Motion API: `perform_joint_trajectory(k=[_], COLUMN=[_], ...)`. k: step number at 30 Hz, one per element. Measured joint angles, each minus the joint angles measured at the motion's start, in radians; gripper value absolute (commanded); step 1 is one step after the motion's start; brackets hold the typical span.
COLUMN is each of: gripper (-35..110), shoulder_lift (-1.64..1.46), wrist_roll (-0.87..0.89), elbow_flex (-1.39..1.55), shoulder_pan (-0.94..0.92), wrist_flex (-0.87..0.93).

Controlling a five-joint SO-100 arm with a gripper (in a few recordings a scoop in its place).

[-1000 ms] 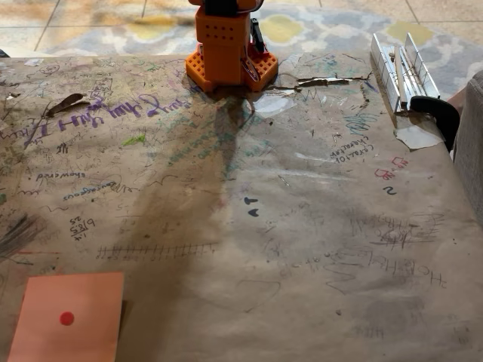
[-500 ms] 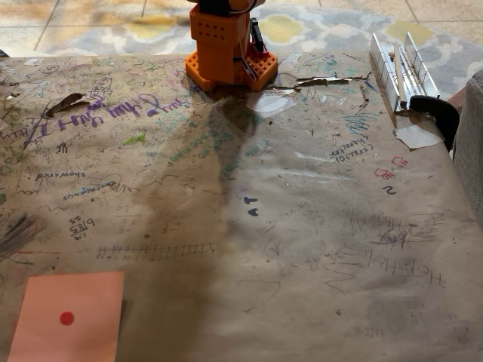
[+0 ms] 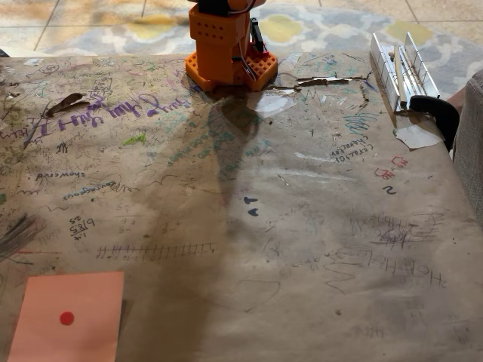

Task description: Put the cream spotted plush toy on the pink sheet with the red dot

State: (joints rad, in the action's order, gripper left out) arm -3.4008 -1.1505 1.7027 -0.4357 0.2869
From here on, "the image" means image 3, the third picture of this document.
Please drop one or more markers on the grey upholstered sofa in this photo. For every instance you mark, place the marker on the grey upholstered sofa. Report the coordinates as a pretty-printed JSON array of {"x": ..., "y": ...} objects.
[{"x": 471, "y": 151}]

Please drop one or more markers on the patterned grey yellow rug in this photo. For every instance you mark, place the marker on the patterned grey yellow rug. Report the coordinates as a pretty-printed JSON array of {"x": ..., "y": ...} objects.
[{"x": 332, "y": 30}]

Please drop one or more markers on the aluminium channel rail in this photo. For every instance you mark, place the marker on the aluminium channel rail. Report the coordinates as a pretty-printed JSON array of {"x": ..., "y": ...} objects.
[{"x": 383, "y": 68}]

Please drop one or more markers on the black clamp at arm base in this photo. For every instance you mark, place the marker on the black clamp at arm base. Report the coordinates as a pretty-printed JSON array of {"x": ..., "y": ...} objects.
[{"x": 257, "y": 35}]

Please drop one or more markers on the clear tape patch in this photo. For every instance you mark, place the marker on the clear tape patch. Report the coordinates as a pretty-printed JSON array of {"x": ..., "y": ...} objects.
[{"x": 275, "y": 105}]

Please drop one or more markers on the black table clamp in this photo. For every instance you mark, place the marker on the black table clamp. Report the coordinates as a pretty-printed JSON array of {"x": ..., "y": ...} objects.
[{"x": 439, "y": 113}]

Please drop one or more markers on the scribbled brown paper table cover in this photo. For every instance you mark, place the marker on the scribbled brown paper table cover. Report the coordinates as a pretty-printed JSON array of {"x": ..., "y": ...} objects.
[{"x": 302, "y": 241}]

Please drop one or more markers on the pink paper sheet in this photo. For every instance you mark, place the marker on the pink paper sheet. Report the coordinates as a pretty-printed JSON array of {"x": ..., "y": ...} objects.
[{"x": 68, "y": 298}]

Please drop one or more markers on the brown maple seed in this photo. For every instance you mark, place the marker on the brown maple seed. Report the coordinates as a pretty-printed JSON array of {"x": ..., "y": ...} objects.
[{"x": 66, "y": 103}]

